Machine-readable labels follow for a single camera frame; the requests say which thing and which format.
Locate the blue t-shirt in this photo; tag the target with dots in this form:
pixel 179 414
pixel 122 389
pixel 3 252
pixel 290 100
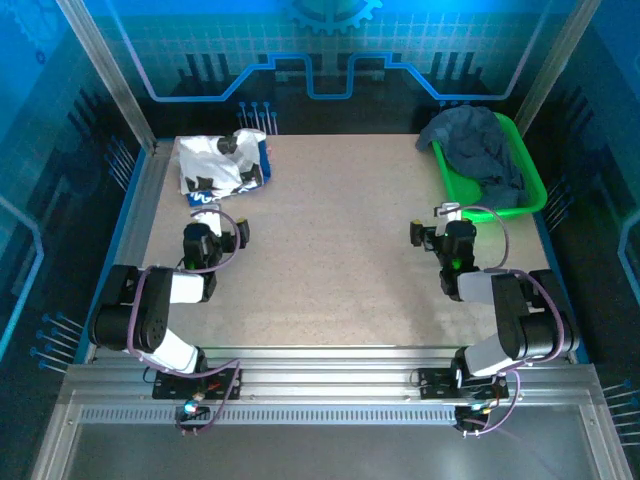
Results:
pixel 475 140

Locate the green plastic basket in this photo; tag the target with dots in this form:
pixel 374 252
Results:
pixel 462 187

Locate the white printed t-shirt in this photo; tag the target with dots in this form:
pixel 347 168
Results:
pixel 205 160

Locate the small lit controller board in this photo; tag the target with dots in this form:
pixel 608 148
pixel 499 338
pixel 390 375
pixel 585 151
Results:
pixel 474 411
pixel 191 410

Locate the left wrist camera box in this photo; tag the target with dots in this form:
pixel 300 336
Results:
pixel 212 220

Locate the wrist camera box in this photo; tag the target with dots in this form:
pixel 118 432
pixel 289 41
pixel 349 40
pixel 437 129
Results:
pixel 212 220
pixel 452 212

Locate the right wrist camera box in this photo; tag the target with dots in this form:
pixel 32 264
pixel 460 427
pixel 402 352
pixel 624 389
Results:
pixel 452 212

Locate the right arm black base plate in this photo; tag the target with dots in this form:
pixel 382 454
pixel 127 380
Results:
pixel 437 385

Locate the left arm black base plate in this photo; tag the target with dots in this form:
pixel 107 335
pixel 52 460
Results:
pixel 170 387

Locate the aluminium frame rail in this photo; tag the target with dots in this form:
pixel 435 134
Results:
pixel 325 380

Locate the aluminium frame post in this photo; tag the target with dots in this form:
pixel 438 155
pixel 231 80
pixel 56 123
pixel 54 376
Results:
pixel 555 65
pixel 107 75

